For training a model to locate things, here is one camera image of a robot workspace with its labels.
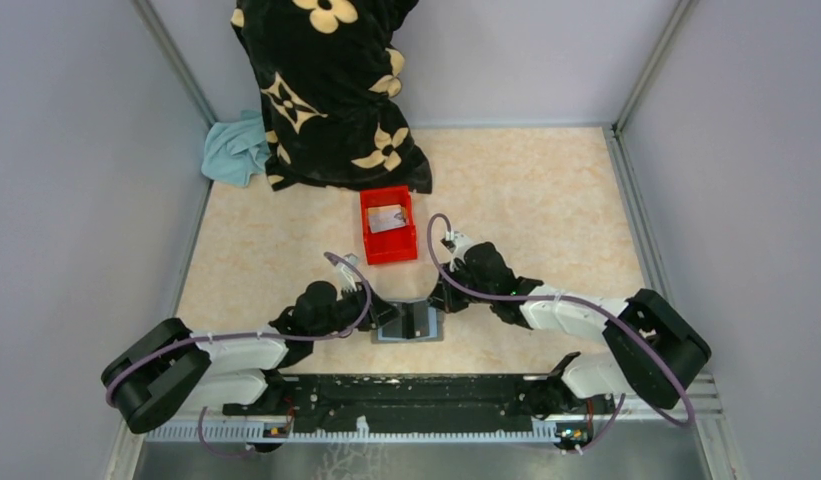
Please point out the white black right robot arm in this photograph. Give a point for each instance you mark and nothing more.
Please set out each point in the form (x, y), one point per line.
(653, 352)

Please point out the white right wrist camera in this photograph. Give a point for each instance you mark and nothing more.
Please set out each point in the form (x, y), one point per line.
(457, 244)

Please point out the light blue cloth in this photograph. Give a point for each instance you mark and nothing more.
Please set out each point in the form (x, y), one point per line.
(235, 151)

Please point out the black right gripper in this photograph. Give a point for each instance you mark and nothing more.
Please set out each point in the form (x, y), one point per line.
(444, 298)

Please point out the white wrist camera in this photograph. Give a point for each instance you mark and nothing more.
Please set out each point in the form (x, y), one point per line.
(457, 244)
(346, 271)

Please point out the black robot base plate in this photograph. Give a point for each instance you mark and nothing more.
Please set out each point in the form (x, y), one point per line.
(407, 404)

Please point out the silver credit card in bin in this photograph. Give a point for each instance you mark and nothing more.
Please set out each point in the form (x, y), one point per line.
(385, 218)

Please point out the grey slotted cable duct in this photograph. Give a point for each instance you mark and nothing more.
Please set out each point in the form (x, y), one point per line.
(228, 431)

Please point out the grey card holder wallet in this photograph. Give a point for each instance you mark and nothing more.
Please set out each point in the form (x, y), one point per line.
(418, 321)

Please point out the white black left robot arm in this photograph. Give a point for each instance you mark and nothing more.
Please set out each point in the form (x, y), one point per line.
(174, 370)

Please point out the black floral blanket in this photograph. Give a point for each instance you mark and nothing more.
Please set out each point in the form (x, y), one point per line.
(328, 74)

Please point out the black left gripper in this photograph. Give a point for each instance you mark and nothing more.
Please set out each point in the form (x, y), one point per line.
(380, 313)

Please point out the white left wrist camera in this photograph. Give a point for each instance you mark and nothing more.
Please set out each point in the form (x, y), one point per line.
(346, 271)

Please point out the red plastic bin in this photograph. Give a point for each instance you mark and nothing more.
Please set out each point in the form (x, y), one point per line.
(389, 232)

